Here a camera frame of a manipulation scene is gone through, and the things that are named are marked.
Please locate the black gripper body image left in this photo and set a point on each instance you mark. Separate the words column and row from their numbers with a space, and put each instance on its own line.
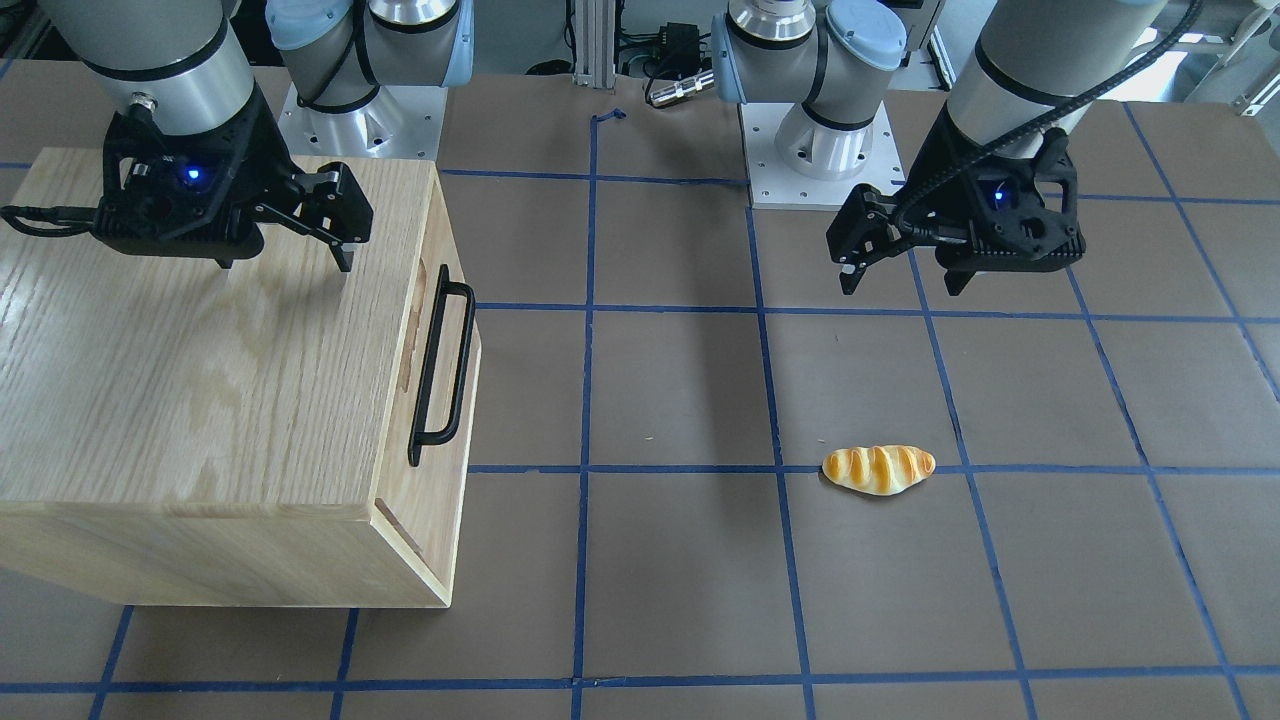
column 262, row 146

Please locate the silver metal cylinder connector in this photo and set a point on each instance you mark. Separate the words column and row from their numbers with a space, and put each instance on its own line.
column 681, row 90

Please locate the striped golden bread roll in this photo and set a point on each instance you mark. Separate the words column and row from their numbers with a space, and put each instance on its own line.
column 881, row 471

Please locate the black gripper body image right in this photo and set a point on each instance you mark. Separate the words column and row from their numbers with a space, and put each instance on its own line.
column 938, row 158

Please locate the black power box with cables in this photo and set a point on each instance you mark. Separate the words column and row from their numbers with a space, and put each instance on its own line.
column 674, row 51

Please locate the light wooden drawer cabinet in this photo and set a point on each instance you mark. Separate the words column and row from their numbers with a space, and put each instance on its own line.
column 279, row 434

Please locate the aluminium profile post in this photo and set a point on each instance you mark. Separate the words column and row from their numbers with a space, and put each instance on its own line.
column 594, row 32

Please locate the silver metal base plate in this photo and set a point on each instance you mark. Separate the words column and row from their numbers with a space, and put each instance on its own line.
column 402, row 122
column 796, row 164

